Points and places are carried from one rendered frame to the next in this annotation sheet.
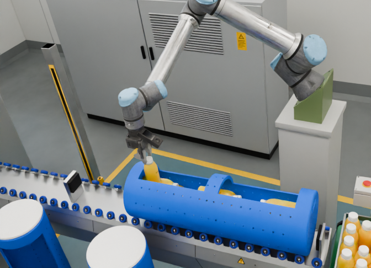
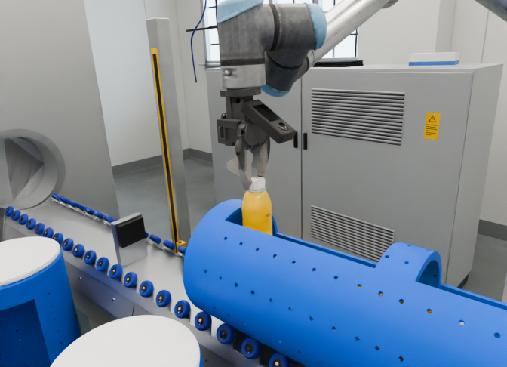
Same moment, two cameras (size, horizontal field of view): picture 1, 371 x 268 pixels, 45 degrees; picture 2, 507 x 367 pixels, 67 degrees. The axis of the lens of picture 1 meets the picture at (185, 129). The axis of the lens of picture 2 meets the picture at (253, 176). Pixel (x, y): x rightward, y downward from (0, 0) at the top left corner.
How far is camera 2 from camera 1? 139 cm
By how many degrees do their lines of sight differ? 19
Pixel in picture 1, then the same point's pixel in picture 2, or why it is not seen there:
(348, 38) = not seen: outside the picture
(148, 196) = (235, 259)
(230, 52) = (411, 143)
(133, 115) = (241, 47)
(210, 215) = (385, 340)
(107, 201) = (175, 277)
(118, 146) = not seen: hidden behind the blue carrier
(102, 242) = (105, 341)
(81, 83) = (222, 176)
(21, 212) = (21, 253)
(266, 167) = not seen: hidden behind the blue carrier
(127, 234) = (166, 339)
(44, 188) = (96, 240)
